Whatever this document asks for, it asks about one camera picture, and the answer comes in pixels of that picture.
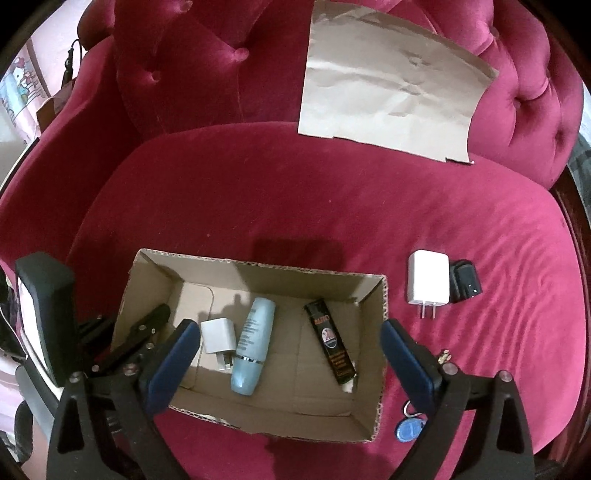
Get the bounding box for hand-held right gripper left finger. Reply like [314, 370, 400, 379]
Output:
[46, 318, 201, 480]

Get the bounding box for small white charger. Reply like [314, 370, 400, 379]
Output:
[200, 318, 238, 372]

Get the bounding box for brown paper sheet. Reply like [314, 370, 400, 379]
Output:
[298, 0, 500, 164]

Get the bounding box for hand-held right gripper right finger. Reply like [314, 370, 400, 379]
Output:
[379, 318, 536, 480]

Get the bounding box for black power adapter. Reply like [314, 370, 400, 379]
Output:
[449, 259, 483, 304]

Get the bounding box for light blue bottle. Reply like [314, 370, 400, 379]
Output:
[229, 298, 277, 395]

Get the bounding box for black strap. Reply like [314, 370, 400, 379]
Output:
[62, 39, 81, 86]

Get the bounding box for red velvet sofa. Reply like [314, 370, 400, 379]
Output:
[0, 0, 585, 480]

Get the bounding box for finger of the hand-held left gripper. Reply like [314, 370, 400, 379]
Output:
[78, 303, 172, 352]
[88, 342, 160, 377]

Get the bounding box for brown cardboard boxes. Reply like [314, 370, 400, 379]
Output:
[37, 92, 70, 134]

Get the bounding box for cartoon printed curtain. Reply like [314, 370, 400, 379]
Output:
[0, 41, 51, 153]

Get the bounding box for cardboard box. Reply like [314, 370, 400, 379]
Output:
[111, 249, 389, 444]

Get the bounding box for blue round key fob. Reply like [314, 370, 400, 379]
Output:
[394, 401, 428, 444]

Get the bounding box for large white charger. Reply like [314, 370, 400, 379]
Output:
[406, 250, 450, 320]

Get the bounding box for black tube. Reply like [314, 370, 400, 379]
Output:
[303, 300, 358, 388]

